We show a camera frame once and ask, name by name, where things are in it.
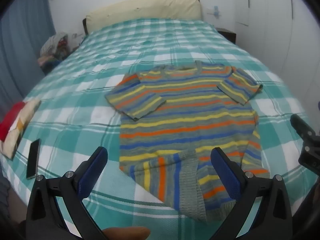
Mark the black smartphone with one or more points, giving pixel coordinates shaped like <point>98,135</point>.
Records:
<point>33,158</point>

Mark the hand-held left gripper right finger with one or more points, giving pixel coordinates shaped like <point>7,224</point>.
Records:
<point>226,171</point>

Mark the striped knit sweater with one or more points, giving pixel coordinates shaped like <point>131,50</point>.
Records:
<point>185,120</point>

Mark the person's left hand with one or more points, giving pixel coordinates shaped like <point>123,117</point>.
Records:
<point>125,233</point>

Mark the dark nightstand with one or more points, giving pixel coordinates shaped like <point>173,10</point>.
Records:
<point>227,33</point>

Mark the blue curtain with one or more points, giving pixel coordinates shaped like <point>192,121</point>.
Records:
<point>22,42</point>

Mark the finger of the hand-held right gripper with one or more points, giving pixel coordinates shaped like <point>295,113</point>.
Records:
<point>303,128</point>

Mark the teal plaid bed sheet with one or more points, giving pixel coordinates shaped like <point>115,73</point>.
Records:
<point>82,85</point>

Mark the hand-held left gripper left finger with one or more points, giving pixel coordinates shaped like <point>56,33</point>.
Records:
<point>92,170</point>

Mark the blue wall hook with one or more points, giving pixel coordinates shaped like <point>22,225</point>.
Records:
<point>216,11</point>

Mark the pile of clothes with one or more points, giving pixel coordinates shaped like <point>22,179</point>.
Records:
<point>53,48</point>

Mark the folded red and cream cloth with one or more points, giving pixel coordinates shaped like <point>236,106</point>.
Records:
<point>15,125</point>

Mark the cream padded headboard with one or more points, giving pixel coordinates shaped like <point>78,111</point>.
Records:
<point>147,8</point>

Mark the dark bed frame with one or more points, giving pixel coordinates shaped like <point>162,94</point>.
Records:
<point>85,26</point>

